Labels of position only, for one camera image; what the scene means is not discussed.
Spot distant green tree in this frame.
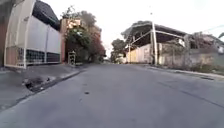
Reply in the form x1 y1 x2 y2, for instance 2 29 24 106
109 38 128 64

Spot grey asphalt road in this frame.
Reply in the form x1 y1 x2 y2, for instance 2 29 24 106
0 62 224 128

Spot trees with red leaves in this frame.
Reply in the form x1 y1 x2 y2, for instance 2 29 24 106
60 4 107 65

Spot building with open roof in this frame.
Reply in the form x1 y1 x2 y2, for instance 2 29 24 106
120 20 188 65

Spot white pole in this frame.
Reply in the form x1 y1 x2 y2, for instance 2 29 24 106
150 20 159 66

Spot concrete verge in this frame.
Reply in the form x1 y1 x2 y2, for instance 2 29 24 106
139 63 224 82

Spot concrete pavement with gutter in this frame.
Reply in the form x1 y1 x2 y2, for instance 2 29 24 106
0 63 88 112

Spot white panel gate wall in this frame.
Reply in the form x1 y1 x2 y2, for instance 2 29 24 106
3 0 63 70

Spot grey concrete wall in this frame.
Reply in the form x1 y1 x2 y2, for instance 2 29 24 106
157 33 224 70

